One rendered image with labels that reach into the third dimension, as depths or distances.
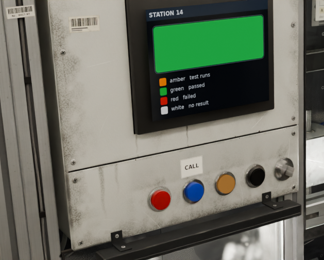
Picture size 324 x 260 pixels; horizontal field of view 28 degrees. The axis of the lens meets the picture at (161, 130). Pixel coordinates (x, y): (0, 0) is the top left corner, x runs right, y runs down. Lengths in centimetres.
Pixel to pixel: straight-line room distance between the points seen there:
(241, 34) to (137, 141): 23
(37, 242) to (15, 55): 27
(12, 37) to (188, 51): 25
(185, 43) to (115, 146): 18
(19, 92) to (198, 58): 26
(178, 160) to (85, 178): 15
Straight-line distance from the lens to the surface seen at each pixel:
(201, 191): 103
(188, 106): 96
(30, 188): 93
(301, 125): 114
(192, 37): 95
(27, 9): 88
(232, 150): 105
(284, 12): 107
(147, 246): 97
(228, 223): 104
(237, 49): 100
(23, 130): 90
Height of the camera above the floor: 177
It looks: 15 degrees down
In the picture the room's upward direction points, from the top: 3 degrees counter-clockwise
